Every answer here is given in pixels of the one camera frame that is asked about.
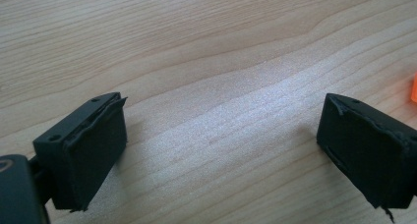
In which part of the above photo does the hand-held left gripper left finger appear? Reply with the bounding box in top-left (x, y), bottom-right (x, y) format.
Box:
top-left (32, 91), bottom-right (129, 213)

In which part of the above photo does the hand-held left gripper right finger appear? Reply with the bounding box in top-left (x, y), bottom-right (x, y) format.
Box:
top-left (316, 92), bottom-right (417, 219)

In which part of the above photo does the orange highlighter pen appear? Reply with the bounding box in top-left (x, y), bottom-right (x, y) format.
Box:
top-left (410, 72), bottom-right (417, 103)

